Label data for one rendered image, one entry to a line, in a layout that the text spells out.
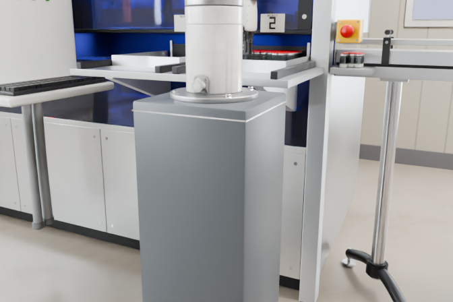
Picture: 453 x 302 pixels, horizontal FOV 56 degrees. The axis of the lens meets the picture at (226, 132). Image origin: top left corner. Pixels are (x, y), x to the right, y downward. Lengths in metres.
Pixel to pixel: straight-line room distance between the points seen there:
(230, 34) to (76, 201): 1.46
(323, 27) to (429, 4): 2.02
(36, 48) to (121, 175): 0.62
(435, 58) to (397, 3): 1.93
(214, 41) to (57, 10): 1.05
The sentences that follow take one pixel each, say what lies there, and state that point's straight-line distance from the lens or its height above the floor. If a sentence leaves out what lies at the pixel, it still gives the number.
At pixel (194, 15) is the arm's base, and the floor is 1.03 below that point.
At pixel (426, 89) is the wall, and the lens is 3.45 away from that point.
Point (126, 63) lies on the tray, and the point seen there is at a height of 0.89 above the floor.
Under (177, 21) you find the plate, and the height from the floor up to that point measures 1.02.
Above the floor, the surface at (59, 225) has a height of 0.03.
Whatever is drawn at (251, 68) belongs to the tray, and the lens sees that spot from 1.24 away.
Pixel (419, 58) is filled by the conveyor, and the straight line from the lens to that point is 1.52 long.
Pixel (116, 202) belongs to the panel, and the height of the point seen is 0.25.
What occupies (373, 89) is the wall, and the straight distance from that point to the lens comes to 3.47.
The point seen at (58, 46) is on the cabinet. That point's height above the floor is 0.93.
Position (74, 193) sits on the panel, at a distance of 2.14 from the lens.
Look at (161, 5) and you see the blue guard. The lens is 1.69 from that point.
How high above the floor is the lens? 1.00
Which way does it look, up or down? 14 degrees down
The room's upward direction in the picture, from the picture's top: straight up
